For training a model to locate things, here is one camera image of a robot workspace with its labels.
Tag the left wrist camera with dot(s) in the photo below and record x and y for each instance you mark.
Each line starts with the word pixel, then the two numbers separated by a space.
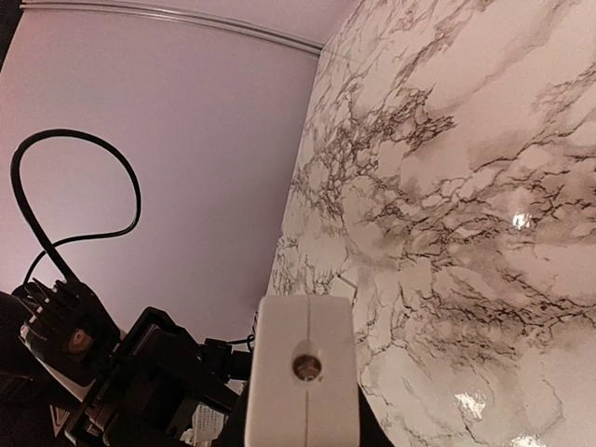
pixel 68 329

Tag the white remote control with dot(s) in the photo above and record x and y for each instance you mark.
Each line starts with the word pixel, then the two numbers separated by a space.
pixel 303 389

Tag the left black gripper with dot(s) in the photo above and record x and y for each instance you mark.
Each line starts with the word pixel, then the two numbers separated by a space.
pixel 159 376

